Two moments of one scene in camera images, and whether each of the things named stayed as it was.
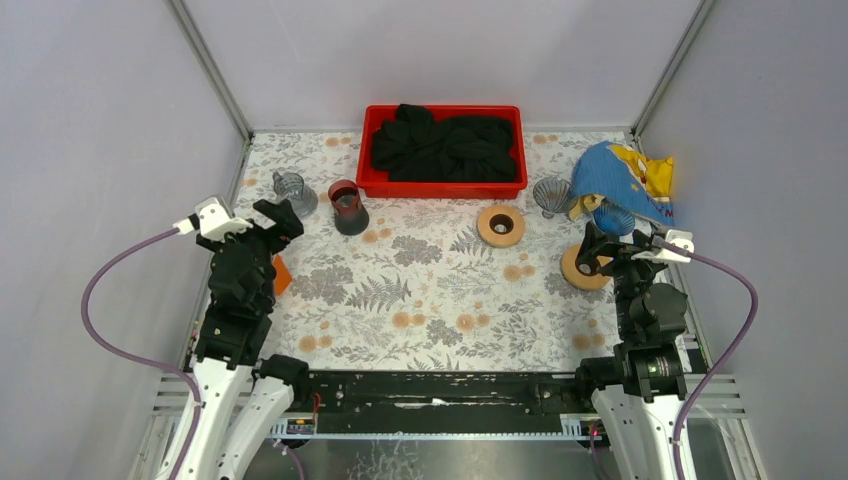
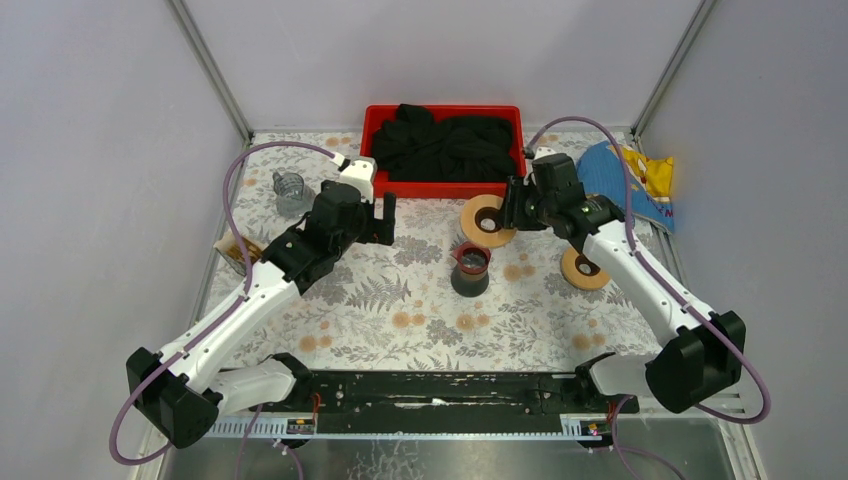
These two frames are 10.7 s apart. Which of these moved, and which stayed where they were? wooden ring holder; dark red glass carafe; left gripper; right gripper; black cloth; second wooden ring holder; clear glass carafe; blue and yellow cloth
Moved: right gripper; left gripper; dark red glass carafe; wooden ring holder
Stayed: second wooden ring holder; clear glass carafe; black cloth; blue and yellow cloth
